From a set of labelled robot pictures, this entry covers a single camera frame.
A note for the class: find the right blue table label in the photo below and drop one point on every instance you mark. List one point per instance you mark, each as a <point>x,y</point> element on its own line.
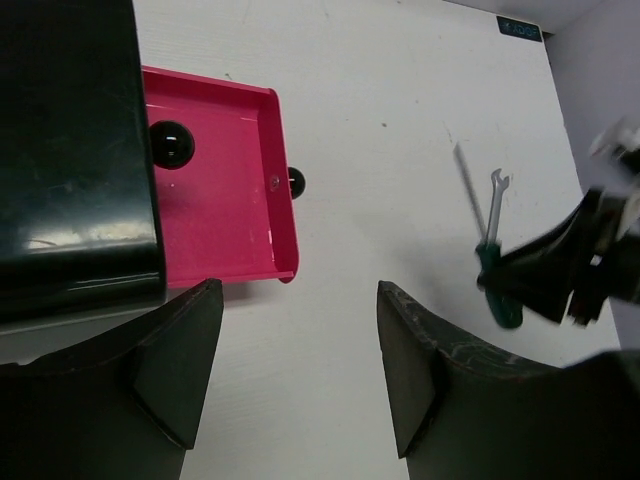
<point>519,29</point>

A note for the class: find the black drawer cabinet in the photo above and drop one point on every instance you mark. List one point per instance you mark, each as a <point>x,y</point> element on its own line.
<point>80,226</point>

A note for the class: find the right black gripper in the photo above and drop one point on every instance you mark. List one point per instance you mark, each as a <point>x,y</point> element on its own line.
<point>538,273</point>

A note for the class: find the pink drawer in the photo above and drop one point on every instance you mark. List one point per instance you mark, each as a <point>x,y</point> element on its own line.
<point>228,214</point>
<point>172,144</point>

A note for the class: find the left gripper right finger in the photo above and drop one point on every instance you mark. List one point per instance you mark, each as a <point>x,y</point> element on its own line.
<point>463,408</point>

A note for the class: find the silver combination wrench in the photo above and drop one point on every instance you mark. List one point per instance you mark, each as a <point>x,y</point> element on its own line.
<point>500,184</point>

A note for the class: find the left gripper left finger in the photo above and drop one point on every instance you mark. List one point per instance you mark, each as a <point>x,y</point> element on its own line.
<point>125,404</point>

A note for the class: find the green handled screwdriver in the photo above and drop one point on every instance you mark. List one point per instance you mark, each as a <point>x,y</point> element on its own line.
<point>506,311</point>

